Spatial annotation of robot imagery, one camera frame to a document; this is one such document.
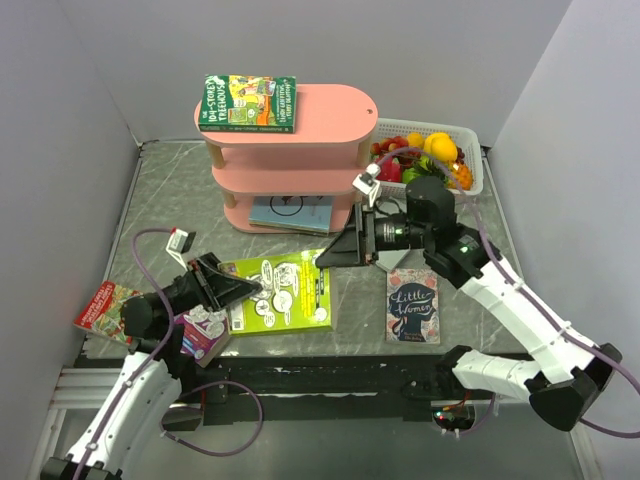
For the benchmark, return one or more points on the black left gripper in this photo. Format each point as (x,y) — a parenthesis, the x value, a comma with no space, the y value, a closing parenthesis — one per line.
(224,289)

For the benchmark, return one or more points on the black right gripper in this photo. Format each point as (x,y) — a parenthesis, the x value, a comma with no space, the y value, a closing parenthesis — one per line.
(357,240)

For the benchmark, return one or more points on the light blue book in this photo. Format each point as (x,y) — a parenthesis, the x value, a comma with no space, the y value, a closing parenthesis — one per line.
(303,211)

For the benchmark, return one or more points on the Wuthering Heights dark blue book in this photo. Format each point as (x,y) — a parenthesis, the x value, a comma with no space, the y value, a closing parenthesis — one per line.
(282,229)

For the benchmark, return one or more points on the lime green paperback book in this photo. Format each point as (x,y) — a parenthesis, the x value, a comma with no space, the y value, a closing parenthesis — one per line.
(296,296)

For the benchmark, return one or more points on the green Treehouse book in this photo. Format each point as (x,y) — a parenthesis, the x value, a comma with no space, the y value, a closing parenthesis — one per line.
(241,103)

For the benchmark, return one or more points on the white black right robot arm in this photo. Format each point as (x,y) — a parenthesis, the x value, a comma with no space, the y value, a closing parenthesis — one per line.
(566,372)

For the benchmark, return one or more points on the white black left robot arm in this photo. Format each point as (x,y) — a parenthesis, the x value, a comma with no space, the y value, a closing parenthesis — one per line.
(154,375)

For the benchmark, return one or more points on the grey white book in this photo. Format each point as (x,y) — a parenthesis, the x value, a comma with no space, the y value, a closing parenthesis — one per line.
(390,259)

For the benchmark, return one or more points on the purple paperback book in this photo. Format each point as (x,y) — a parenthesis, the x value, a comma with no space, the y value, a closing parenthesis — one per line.
(205,335)

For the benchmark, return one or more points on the pink toy dragon fruit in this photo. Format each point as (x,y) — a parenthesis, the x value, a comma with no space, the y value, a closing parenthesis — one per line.
(390,170)

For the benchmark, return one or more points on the Little Women book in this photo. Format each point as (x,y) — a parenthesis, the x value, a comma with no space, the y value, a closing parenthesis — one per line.
(412,307)

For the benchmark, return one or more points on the red toy cherries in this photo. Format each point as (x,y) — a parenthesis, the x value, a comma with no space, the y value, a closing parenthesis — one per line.
(387,145)

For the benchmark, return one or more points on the small yellow toy fruit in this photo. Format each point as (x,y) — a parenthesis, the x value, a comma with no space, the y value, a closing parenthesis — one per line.
(415,140)

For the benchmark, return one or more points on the pink three-tier shelf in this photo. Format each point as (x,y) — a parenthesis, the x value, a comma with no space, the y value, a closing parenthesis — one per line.
(329,148)

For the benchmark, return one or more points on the toy pineapple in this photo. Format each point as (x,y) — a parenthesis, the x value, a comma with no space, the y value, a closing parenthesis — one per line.
(458,170)

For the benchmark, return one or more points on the red Treehouse book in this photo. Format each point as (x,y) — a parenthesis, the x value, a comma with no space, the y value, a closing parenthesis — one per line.
(102,315)

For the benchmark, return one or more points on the white plastic fruit basket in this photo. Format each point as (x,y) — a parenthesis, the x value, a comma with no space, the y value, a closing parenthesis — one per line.
(466,140)

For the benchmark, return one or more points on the black mounting base plate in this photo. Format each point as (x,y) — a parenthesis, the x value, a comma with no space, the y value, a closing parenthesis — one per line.
(238,389)

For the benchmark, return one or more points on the aluminium rail frame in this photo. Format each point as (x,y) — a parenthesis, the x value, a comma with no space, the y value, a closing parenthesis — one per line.
(88,388)

